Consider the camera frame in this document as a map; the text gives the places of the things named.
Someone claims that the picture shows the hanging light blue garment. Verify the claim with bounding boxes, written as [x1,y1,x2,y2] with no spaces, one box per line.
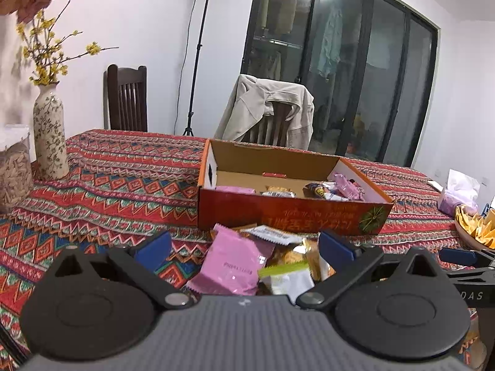
[318,8,344,79]

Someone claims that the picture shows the purple tissue box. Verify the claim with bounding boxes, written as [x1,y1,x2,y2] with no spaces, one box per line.
[438,169,481,217]

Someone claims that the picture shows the beige jacket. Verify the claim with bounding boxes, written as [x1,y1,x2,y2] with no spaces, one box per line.
[214,74,315,151]

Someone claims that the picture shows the bowl of chips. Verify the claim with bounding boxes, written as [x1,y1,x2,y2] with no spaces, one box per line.
[454,204,495,251]

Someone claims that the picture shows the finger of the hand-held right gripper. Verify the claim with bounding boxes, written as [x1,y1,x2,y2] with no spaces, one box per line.
[445,267,495,281]
[440,248,495,268]

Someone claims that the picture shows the lilac grey snack packet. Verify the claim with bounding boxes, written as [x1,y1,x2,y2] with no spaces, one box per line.
[333,173,366,202]

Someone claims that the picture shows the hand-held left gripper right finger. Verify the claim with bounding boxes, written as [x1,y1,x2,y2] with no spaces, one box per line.
[297,230,445,310]

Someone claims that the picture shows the dark wooden chair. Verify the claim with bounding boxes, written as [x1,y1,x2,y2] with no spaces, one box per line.
[107,64,148,132]
[247,100,295,145]

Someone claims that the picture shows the red black snack packet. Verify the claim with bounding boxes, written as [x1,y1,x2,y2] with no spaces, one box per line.
[303,181,333,199]

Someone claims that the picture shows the yellow blossom branches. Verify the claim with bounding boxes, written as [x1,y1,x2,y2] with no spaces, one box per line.
[15,0,120,86]

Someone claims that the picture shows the white green snack packet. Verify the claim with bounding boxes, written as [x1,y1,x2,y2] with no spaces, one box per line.
[258,261,316,296]

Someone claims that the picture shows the black framed glass door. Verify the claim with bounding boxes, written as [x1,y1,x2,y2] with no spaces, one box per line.
[244,0,441,168]

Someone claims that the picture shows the red cardboard box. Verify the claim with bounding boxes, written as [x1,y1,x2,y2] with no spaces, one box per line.
[197,138,395,236]

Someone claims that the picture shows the brown snack packet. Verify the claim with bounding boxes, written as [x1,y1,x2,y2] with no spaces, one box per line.
[261,185,296,198]

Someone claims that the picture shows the clear jar of seeds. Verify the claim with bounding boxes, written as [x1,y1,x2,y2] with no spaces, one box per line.
[0,124,35,214]

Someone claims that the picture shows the floral ceramic vase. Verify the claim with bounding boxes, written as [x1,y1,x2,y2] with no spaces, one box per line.
[33,83,70,181]

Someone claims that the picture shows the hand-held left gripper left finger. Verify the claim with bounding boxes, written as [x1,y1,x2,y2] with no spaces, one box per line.
[49,231,194,310]

